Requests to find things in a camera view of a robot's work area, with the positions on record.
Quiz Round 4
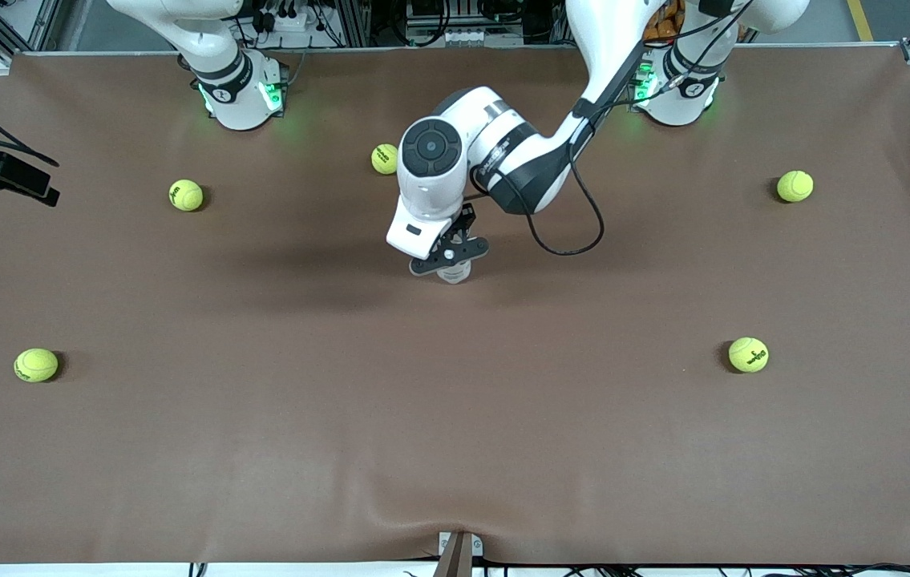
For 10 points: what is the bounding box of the black control box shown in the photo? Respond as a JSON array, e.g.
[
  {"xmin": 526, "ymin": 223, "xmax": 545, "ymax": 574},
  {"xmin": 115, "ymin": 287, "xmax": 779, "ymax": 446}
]
[{"xmin": 405, "ymin": 0, "xmax": 532, "ymax": 47}]

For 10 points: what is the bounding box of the brown table mat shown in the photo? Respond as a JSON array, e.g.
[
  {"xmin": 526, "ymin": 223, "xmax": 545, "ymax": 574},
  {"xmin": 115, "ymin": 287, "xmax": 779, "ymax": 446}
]
[{"xmin": 0, "ymin": 44, "xmax": 910, "ymax": 566}]

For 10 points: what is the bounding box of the white power strip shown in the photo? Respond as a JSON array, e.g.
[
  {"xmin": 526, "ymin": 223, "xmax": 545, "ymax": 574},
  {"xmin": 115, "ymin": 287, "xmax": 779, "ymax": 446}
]
[{"xmin": 258, "ymin": 8, "xmax": 311, "ymax": 33}]

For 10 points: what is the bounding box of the orange snack bag pile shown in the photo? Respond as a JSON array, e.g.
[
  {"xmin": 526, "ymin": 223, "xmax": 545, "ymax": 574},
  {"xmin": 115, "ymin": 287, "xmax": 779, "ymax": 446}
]
[{"xmin": 643, "ymin": 0, "xmax": 684, "ymax": 42}]

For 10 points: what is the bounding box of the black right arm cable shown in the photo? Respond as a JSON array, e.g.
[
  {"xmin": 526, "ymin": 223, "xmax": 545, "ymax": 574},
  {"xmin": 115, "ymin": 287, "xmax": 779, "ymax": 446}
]
[{"xmin": 0, "ymin": 80, "xmax": 61, "ymax": 169}]

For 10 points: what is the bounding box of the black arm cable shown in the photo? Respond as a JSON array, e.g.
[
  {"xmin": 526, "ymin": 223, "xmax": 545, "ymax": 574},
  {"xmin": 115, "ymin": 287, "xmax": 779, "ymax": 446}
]
[
  {"xmin": 467, "ymin": 0, "xmax": 752, "ymax": 257},
  {"xmin": 0, "ymin": 80, "xmax": 61, "ymax": 169}
]

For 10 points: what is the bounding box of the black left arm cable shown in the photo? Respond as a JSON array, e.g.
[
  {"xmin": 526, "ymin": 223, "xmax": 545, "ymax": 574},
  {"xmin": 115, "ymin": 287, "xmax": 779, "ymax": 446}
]
[{"xmin": 467, "ymin": 0, "xmax": 752, "ymax": 257}]

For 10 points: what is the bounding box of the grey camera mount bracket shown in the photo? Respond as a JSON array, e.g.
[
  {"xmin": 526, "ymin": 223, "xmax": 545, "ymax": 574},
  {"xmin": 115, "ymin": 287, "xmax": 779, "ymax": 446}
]
[{"xmin": 437, "ymin": 531, "xmax": 484, "ymax": 577}]

